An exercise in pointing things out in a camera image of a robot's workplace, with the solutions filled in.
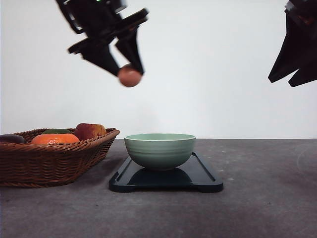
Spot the red yellow apple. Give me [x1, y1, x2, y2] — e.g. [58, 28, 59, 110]
[75, 123, 106, 140]

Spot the dark rectangular tray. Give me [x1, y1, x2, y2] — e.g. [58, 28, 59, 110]
[109, 152, 223, 192]

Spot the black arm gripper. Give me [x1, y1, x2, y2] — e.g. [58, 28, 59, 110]
[56, 0, 149, 76]
[268, 0, 317, 87]

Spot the brown wicker basket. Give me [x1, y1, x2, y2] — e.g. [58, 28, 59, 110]
[0, 128, 120, 188]

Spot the orange mandarin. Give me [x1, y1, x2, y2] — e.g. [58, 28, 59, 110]
[31, 133, 80, 144]

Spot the green lime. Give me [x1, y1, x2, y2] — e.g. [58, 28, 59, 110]
[43, 128, 72, 134]

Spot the green ceramic bowl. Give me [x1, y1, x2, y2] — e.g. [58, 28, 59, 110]
[124, 133, 196, 170]

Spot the brown egg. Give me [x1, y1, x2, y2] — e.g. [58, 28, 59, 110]
[118, 66, 142, 87]

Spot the dark purple plum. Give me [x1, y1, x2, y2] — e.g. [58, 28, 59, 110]
[0, 134, 26, 143]

